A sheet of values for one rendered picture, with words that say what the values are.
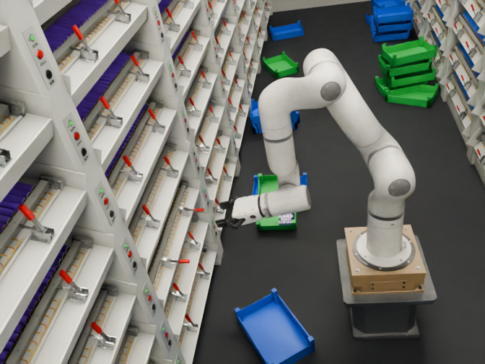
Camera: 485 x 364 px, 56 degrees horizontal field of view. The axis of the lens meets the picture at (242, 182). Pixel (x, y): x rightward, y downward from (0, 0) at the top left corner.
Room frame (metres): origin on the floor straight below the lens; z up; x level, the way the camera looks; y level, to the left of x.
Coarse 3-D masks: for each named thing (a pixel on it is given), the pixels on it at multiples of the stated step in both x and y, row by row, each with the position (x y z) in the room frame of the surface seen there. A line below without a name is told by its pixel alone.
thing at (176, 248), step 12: (180, 180) 1.57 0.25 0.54; (192, 180) 1.56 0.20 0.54; (192, 192) 1.53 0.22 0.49; (192, 204) 1.46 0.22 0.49; (180, 216) 1.39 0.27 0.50; (180, 228) 1.33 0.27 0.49; (180, 240) 1.26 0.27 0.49; (180, 252) 1.23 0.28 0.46; (168, 276) 1.10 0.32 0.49; (168, 288) 1.05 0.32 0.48
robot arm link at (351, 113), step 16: (320, 48) 1.24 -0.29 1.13; (304, 64) 1.22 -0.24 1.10; (352, 96) 1.15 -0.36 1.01; (336, 112) 1.14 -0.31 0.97; (352, 112) 1.11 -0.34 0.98; (368, 112) 1.13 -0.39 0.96; (352, 128) 1.11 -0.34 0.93; (368, 128) 1.10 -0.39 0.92; (368, 144) 1.12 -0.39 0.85; (384, 144) 1.16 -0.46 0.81; (368, 160) 1.16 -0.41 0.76
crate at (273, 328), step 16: (256, 304) 1.25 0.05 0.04; (272, 304) 1.27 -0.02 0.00; (240, 320) 1.18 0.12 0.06; (256, 320) 1.20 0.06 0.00; (272, 320) 1.19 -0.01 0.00; (288, 320) 1.17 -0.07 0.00; (256, 336) 1.13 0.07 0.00; (272, 336) 1.11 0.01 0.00; (288, 336) 1.10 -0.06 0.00; (304, 336) 1.08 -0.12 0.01; (272, 352) 1.04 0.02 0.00; (288, 352) 1.02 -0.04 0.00; (304, 352) 0.99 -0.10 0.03
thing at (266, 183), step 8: (264, 176) 1.98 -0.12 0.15; (272, 176) 1.97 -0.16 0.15; (264, 184) 1.98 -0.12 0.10; (272, 184) 1.97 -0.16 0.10; (264, 192) 1.93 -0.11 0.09; (296, 216) 1.74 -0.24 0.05; (256, 224) 1.71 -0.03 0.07; (264, 224) 1.76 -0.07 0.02; (272, 224) 1.75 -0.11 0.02; (296, 224) 1.70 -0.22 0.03
